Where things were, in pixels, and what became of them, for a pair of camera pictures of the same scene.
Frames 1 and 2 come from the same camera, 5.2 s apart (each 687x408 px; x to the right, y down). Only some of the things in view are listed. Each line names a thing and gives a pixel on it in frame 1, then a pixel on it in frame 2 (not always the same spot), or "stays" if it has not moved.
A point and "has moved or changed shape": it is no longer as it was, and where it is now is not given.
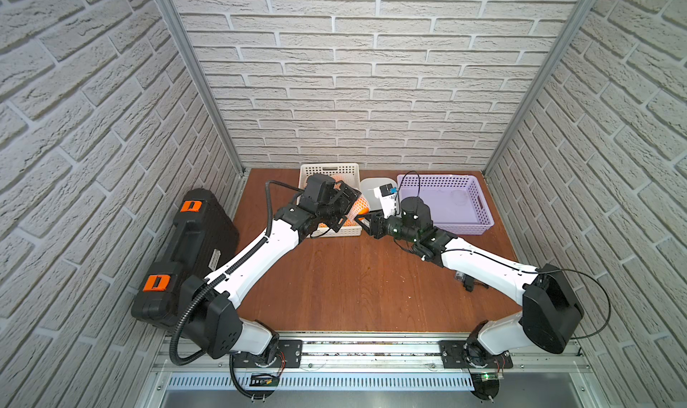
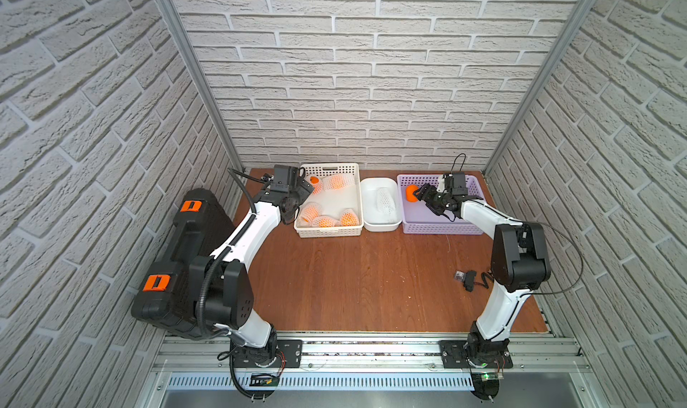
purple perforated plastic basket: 456,201 stays
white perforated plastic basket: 349,172 stays
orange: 361,206 has moved or changed shape
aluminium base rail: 195,370 stays
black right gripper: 377,224 → 429,193
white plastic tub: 368,186 stays
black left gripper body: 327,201 → 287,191
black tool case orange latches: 203,237 stays
